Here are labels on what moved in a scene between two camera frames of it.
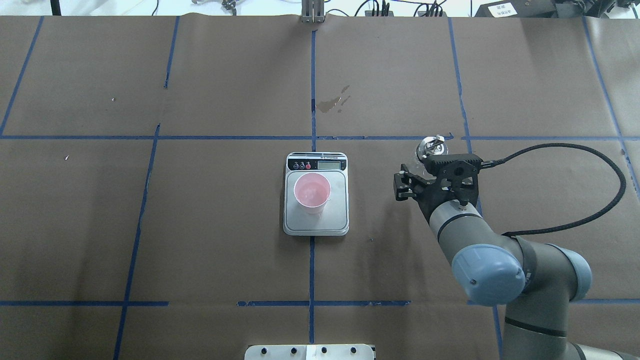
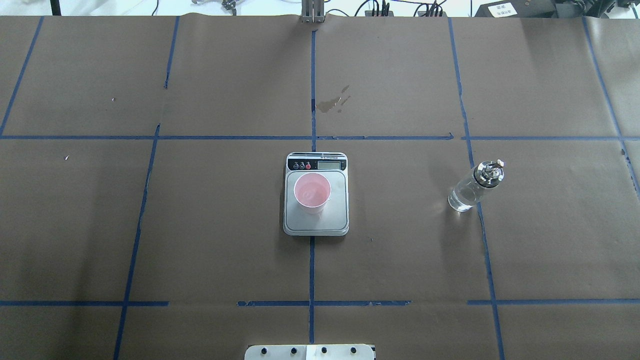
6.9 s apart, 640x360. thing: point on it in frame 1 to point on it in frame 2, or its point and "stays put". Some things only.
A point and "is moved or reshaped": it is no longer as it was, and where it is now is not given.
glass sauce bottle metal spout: x=432 y=145 is moved or reshaped
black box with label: x=518 y=8 stays put
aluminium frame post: x=312 y=11 stays put
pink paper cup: x=312 y=191 stays put
